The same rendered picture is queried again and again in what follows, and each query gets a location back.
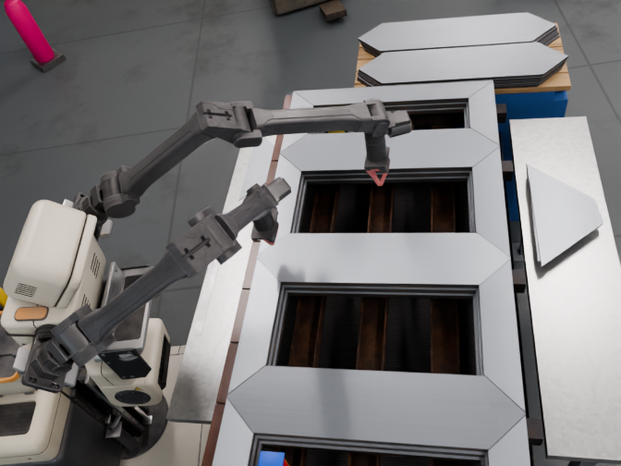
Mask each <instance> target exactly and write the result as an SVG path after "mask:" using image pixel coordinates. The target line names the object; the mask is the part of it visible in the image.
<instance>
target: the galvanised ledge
mask: <svg viewBox="0 0 621 466"><path fill-rule="evenodd" d="M252 148H253V147H249V148H240V151H239V154H238V158H237V163H236V167H235V171H234V174H233V177H232V180H231V184H230V188H229V191H228V194H227V197H226V201H225V207H224V211H223V214H226V213H228V212H230V211H231V210H233V209H235V208H236V207H238V206H239V205H241V204H242V202H243V201H244V200H243V199H245V198H246V197H247V196H246V197H245V198H243V199H242V200H240V201H238V199H239V196H240V193H241V189H242V186H243V182H244V178H245V175H246V172H247V168H248V164H249V161H250V155H251V152H252ZM252 227H253V222H251V223H249V224H248V225H247V226H246V227H244V228H243V229H242V230H240V231H239V232H238V236H237V238H236V240H237V241H238V243H239V244H240V245H241V246H242V249H241V250H240V251H239V252H237V253H236V254H235V255H234V256H233V257H232V258H230V259H229V260H227V261H226V262H225V263H223V264H222V265H220V264H219V267H218V271H217V275H216V279H215V281H214V285H213V292H212V296H211V299H210V303H209V307H208V311H207V314H206V318H205V322H204V325H203V329H202V332H201V336H200V337H193V332H194V328H195V325H196V322H197V318H198V314H199V311H200V307H201V301H202V297H203V294H204V290H205V287H206V283H207V280H208V276H209V273H210V269H211V265H212V263H210V264H208V268H207V271H206V275H205V278H204V281H203V285H202V288H201V295H200V297H199V301H198V304H197V308H196V312H195V314H194V318H193V322H192V325H191V329H190V331H189V338H188V341H187V345H186V348H185V351H184V355H183V358H182V362H181V365H180V368H179V372H178V376H177V381H176V384H175V388H174V392H173V395H172V398H171V401H170V405H169V409H168V412H167V415H166V419H167V420H168V421H169V422H176V423H202V424H211V422H212V418H213V411H214V407H215V404H217V403H216V399H217V394H218V390H219V386H220V382H221V378H222V373H223V370H224V366H225V358H226V354H227V350H228V346H229V343H230V338H231V334H232V329H233V325H234V322H235V317H236V313H237V306H238V302H239V297H240V293H241V290H242V285H243V281H244V276H245V273H246V269H247V264H248V260H249V256H250V249H251V244H252V242H253V241H252V240H251V237H250V235H251V231H252Z"/></svg>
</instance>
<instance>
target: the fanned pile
mask: <svg viewBox="0 0 621 466"><path fill-rule="evenodd" d="M273 150H274V145H273V144H272V143H271V142H269V141H268V140H267V139H266V138H264V137H263V138H262V144H261V145H260V146H259V147H253V148H252V152H251V155H250V161H249V164H248V168H247V172H246V175H245V178H244V182H243V186H242V189H241V193H240V196H239V199H238V201H240V200H242V199H243V198H245V197H246V196H247V195H246V194H247V192H246V191H247V190H248V189H249V188H250V187H252V186H253V185H254V184H256V183H258V184H259V185H260V186H261V185H263V184H265V183H266V179H267V176H268V171H269V167H270V163H271V159H272V155H273Z"/></svg>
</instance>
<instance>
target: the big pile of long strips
mask: <svg viewBox="0 0 621 466"><path fill-rule="evenodd" d="M559 37H560V35H559V31H558V30H557V25H555V24H553V23H552V22H549V21H547V20H545V19H542V18H539V17H536V16H534V15H532V14H530V13H528V12H527V13H514V14H502V15H489V16H477V17H464V18H440V19H427V20H415V21H403V22H390V23H382V24H380V25H379V26H377V27H376V28H374V29H372V30H371V31H369V32H367V33H365V34H364V35H362V36H361V37H359V38H358V40H359V41H360V44H361V46H363V49H364V51H366V52H368V53H369V54H371V55H374V56H375V57H376V58H374V59H373V60H372V61H371V62H369V63H368V64H366V65H365V66H363V67H361V68H359V72H358V77H357V81H359V82H360V83H362V84H363V85H365V86H366V87H376V86H394V85H410V84H427V83H445V82H461V81H479V80H493V86H494V88H495V89H511V88H529V87H538V86H539V85H541V84H542V83H543V82H545V81H546V80H548V79H549V78H551V77H552V76H553V75H554V74H555V73H556V72H558V71H559V70H561V69H562V68H563V65H564V64H565V62H566V61H567V58H568V55H564V54H562V53H560V52H558V51H555V50H554V49H552V48H550V47H548V46H547V45H549V44H550V43H552V42H553V41H555V40H556V39H558V38H559Z"/></svg>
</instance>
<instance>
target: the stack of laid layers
mask: <svg viewBox="0 0 621 466"><path fill-rule="evenodd" d="M383 104H384V108H385V111H386V112H387V111H390V113H394V112H398V111H402V110H407V112H408V114H409V115H425V114H446V113H464V123H465V129H467V128H470V124H469V98H458V99H439V100H420V101H401V102H383ZM463 181H467V182H468V201H469V233H477V232H476V225H475V208H474V191H473V175H472V167H436V168H398V169H389V171H388V173H387V176H386V178H385V180H384V183H417V182H463ZM370 183H375V181H374V180H373V179H372V177H371V176H370V175H369V174H368V173H367V172H366V171H365V170H364V169H361V170H324V171H301V175H300V181H299V185H298V195H297V200H296V205H295V211H294V215H293V221H292V226H291V231H290V233H299V231H300V226H301V220H302V215H303V209H304V203H305V198H306V192H307V187H308V185H323V184H370ZM288 296H324V297H370V298H414V299H459V300H473V318H474V337H475V357H476V375H484V374H483V358H482V341H481V308H480V292H479V285H434V284H368V283H303V282H281V287H280V291H279V297H278V302H277V307H276V312H275V318H274V327H273V332H272V337H271V342H270V348H269V352H268V358H267V363H266V365H271V366H277V361H278V355H279V350H280V345H281V339H282V334H283V328H284V322H285V317H286V307H287V302H288ZM263 446H266V447H279V448H302V449H314V450H326V451H338V452H350V453H362V454H374V455H386V456H398V457H411V458H423V459H436V460H459V461H471V462H480V463H481V466H489V458H488V450H489V449H476V448H451V447H438V446H425V445H412V444H400V443H387V442H374V441H361V440H348V439H335V438H322V437H309V436H296V435H272V434H259V433H253V438H252V444H251V449H250V458H249V464H248V466H258V463H259V457H260V452H261V451H262V448H263Z"/></svg>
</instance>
